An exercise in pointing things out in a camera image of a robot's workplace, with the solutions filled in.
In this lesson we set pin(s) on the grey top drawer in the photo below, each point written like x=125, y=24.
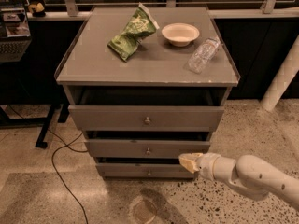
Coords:
x=156, y=118

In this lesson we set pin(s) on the white bowl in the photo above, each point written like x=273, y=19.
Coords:
x=180, y=34

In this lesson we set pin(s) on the clear plastic water bottle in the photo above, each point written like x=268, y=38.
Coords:
x=203, y=55

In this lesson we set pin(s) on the green chip bag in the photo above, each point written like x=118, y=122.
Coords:
x=140, y=26

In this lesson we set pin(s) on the grey middle drawer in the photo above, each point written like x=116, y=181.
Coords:
x=165, y=145

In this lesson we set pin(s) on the open laptop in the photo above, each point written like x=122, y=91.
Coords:
x=15, y=35

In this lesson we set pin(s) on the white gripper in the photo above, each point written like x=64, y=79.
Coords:
x=205, y=164

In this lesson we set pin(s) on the grey drawer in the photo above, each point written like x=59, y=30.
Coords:
x=142, y=168
x=165, y=145
x=156, y=118

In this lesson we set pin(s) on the white diagonal pillar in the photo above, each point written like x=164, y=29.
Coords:
x=283, y=78

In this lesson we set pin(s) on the round floor drain cover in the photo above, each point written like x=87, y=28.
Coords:
x=144, y=212

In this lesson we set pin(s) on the black desk frame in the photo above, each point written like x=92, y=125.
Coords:
x=6, y=122

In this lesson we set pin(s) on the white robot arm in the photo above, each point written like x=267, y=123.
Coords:
x=249, y=176

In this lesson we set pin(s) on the grey bottom drawer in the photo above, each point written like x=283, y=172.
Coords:
x=142, y=168

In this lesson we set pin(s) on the grey drawer cabinet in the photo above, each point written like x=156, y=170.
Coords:
x=93, y=74

